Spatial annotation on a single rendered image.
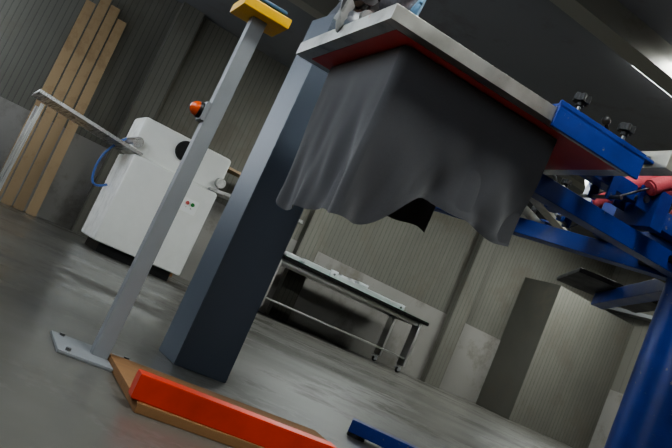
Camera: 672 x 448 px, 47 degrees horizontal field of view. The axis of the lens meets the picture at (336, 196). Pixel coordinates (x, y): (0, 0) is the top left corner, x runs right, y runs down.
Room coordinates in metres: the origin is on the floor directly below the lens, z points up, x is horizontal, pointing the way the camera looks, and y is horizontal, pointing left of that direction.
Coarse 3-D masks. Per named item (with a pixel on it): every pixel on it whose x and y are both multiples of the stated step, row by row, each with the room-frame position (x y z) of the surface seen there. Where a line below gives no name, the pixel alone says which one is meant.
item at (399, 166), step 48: (432, 96) 1.75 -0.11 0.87; (480, 96) 1.79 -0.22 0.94; (384, 144) 1.73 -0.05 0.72; (432, 144) 1.77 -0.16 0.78; (480, 144) 1.82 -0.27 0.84; (528, 144) 1.86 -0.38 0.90; (384, 192) 1.76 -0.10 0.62; (432, 192) 1.82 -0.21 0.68; (480, 192) 1.84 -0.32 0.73; (528, 192) 1.89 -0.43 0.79
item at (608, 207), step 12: (612, 204) 2.32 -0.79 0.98; (624, 204) 2.33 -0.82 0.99; (636, 204) 2.23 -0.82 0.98; (648, 204) 2.24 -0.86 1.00; (660, 204) 2.22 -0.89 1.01; (624, 216) 2.32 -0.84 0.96; (636, 216) 2.28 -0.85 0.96; (648, 216) 2.23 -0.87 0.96; (660, 216) 2.23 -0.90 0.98; (636, 228) 2.29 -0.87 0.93; (648, 228) 2.24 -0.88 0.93; (660, 228) 2.23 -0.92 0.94; (660, 240) 2.50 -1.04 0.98
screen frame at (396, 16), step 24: (360, 24) 1.76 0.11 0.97; (384, 24) 1.66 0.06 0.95; (408, 24) 1.63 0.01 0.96; (312, 48) 2.04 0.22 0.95; (336, 48) 1.95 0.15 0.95; (432, 48) 1.67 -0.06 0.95; (456, 48) 1.68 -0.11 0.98; (480, 72) 1.71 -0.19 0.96; (504, 96) 1.77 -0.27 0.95; (528, 96) 1.76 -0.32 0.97
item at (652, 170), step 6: (648, 156) 1.94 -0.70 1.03; (654, 156) 1.92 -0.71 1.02; (660, 156) 1.90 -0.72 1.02; (666, 156) 1.88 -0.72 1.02; (654, 162) 1.91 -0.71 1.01; (660, 162) 1.90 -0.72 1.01; (666, 162) 1.88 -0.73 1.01; (642, 168) 1.95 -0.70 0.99; (648, 168) 1.93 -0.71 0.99; (654, 168) 1.91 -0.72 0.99; (660, 168) 1.89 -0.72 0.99; (666, 168) 1.88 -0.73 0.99; (642, 174) 1.99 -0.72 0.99; (648, 174) 1.97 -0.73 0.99; (654, 174) 1.95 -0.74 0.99; (660, 174) 1.93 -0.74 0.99; (666, 174) 1.92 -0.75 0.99
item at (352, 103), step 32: (352, 64) 1.96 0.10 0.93; (384, 64) 1.77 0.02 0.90; (320, 96) 2.09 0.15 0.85; (352, 96) 1.87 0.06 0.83; (384, 96) 1.72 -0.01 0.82; (320, 128) 1.99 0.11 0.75; (352, 128) 1.82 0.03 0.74; (320, 160) 1.91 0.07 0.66; (352, 160) 1.72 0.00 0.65; (288, 192) 2.05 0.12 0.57; (320, 192) 1.86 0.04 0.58
